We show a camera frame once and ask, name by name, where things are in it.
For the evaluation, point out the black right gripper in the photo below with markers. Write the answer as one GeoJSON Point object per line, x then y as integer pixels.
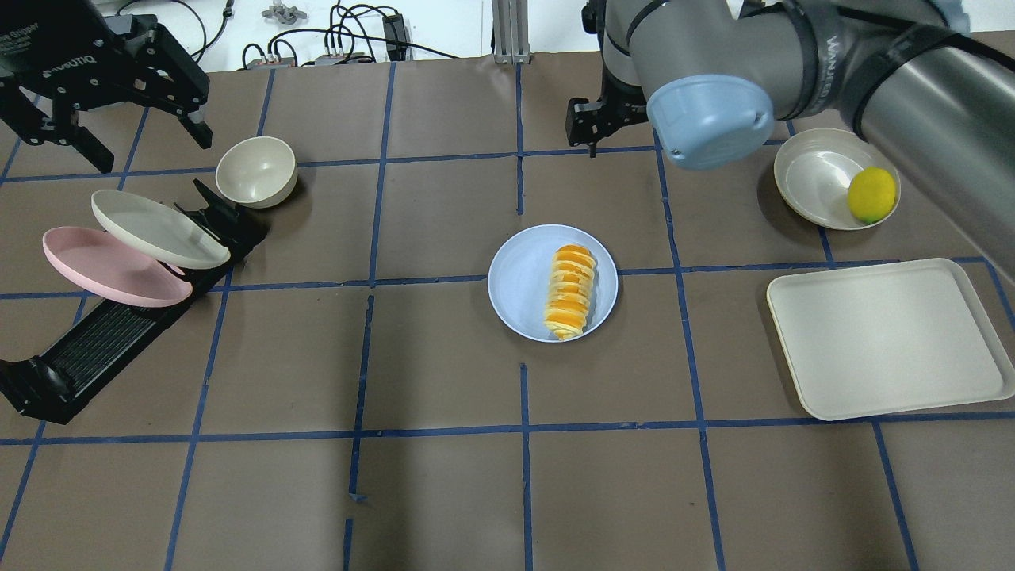
{"type": "Point", "coordinates": [600, 119]}

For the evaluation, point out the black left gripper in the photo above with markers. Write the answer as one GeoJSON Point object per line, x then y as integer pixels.
{"type": "Point", "coordinates": [70, 57]}

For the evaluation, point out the blue plate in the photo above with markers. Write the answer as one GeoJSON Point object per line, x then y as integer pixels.
{"type": "Point", "coordinates": [518, 279]}

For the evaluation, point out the orange striped bread roll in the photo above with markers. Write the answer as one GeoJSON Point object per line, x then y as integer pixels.
{"type": "Point", "coordinates": [570, 291]}

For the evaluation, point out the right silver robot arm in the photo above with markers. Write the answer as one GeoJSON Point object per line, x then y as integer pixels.
{"type": "Point", "coordinates": [905, 76]}

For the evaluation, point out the cream plate in rack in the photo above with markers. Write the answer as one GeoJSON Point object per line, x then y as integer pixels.
{"type": "Point", "coordinates": [157, 231]}

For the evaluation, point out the pink plate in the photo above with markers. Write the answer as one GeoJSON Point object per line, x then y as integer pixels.
{"type": "Point", "coordinates": [103, 265]}

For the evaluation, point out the white plate with lemon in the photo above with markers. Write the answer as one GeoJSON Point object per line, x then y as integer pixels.
{"type": "Point", "coordinates": [814, 168]}

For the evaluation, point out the cream bowl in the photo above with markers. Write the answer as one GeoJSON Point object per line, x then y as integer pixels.
{"type": "Point", "coordinates": [259, 173]}

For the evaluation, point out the black dish rack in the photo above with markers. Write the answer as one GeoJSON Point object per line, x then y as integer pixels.
{"type": "Point", "coordinates": [61, 382]}

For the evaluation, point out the yellow lemon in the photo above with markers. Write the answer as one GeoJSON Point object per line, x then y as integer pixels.
{"type": "Point", "coordinates": [872, 195]}

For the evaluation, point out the white rectangular tray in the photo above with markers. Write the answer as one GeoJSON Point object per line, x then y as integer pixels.
{"type": "Point", "coordinates": [896, 337]}

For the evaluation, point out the aluminium frame post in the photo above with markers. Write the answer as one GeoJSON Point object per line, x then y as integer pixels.
{"type": "Point", "coordinates": [510, 32]}

